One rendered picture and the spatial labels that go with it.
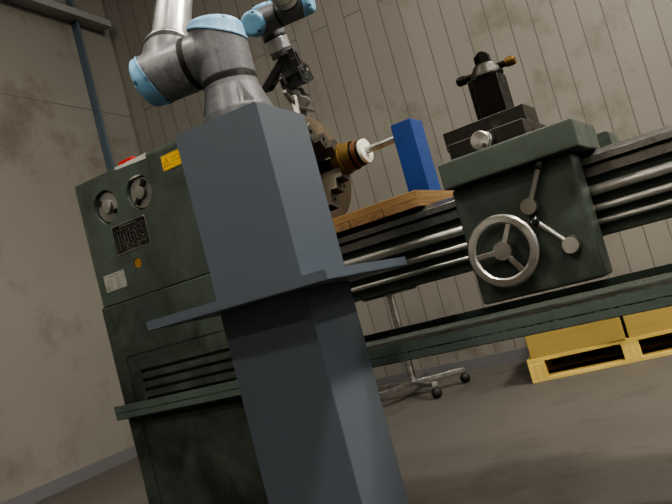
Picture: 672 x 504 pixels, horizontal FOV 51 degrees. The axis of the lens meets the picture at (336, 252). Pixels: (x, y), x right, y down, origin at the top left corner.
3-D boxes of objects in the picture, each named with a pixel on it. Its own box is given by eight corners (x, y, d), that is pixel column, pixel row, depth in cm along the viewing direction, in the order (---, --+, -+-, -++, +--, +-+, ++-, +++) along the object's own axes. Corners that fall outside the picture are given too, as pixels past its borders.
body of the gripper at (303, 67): (304, 84, 219) (288, 47, 217) (282, 95, 224) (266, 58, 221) (315, 80, 226) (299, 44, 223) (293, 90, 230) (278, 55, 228)
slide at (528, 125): (452, 164, 162) (446, 145, 162) (509, 169, 199) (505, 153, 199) (528, 137, 153) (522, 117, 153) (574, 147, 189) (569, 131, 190)
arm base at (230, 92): (251, 106, 138) (238, 58, 139) (190, 132, 145) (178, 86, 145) (289, 116, 152) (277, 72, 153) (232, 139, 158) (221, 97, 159)
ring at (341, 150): (323, 146, 200) (350, 134, 196) (340, 147, 208) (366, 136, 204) (332, 177, 200) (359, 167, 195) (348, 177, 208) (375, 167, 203)
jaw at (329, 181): (318, 183, 209) (320, 220, 205) (308, 177, 205) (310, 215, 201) (349, 171, 203) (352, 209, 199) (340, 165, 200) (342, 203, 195)
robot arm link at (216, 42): (240, 62, 141) (223, -1, 142) (184, 86, 146) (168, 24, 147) (266, 75, 153) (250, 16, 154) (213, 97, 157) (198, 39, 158)
